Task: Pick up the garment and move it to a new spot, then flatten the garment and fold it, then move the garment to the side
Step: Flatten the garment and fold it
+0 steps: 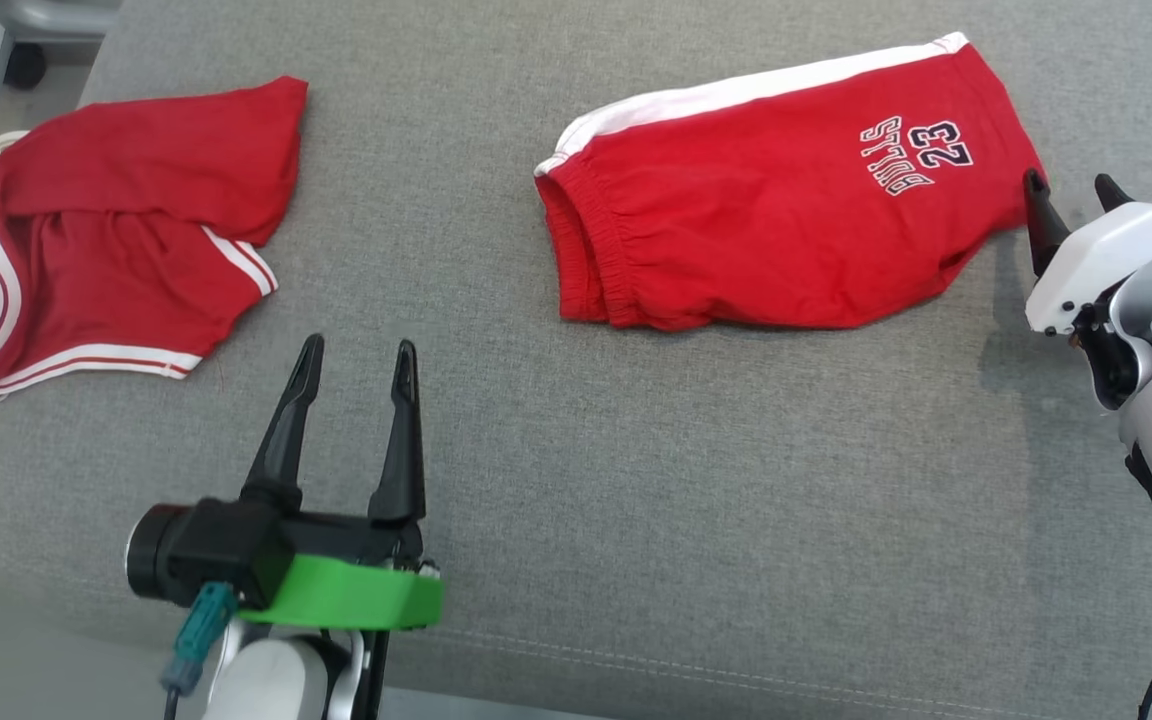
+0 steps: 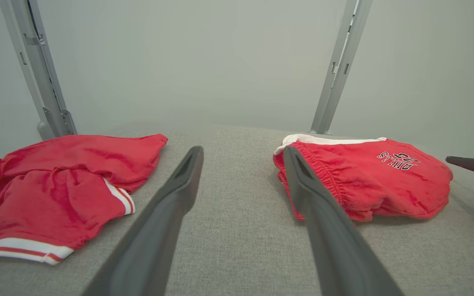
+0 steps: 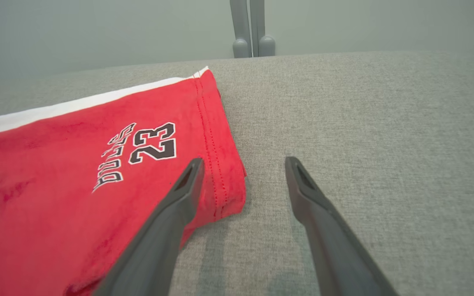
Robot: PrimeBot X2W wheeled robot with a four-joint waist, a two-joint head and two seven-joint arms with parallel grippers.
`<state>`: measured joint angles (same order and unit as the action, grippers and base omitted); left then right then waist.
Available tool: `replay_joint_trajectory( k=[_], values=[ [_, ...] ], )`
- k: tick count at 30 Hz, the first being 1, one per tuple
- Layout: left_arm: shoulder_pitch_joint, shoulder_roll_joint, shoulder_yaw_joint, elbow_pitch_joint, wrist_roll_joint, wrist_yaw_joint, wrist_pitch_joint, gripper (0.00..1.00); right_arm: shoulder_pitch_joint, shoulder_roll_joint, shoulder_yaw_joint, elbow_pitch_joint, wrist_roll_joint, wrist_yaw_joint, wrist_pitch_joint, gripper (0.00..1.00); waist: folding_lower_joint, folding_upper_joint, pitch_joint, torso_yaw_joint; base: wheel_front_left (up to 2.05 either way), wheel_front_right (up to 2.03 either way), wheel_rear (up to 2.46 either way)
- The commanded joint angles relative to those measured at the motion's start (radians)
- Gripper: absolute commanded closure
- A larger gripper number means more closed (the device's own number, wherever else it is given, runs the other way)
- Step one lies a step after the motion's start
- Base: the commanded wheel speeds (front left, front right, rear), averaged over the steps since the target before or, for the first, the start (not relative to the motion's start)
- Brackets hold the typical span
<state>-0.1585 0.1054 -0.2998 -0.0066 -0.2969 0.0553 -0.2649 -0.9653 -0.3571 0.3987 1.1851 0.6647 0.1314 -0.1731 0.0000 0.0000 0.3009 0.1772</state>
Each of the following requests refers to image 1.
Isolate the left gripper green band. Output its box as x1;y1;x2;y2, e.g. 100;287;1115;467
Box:
239;333;444;632

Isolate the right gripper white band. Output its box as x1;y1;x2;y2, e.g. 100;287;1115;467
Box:
1023;168;1152;337

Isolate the red shorts white stripe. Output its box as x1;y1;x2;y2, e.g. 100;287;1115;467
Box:
534;32;1048;333

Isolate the red white basketball jersey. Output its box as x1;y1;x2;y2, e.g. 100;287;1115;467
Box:
0;75;310;403

